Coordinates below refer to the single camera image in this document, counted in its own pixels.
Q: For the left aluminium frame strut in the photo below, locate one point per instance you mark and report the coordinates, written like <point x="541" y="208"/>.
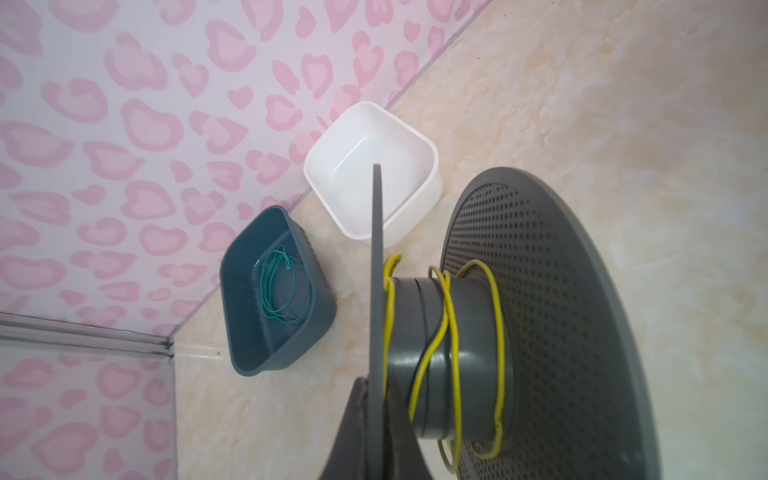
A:
<point x="38" y="331"/>

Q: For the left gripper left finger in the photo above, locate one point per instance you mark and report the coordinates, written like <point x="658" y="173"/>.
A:
<point x="348" y="455"/>

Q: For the white plastic tray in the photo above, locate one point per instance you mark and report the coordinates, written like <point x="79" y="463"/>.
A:
<point x="339" y="168"/>

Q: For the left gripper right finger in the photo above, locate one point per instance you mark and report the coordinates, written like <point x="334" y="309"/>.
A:
<point x="402" y="454"/>

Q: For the dark teal plastic bin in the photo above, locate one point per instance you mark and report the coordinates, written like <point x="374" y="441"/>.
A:
<point x="277" y="302"/>

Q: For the dark grey cable spool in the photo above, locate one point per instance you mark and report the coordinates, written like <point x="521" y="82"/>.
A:
<point x="514" y="352"/>

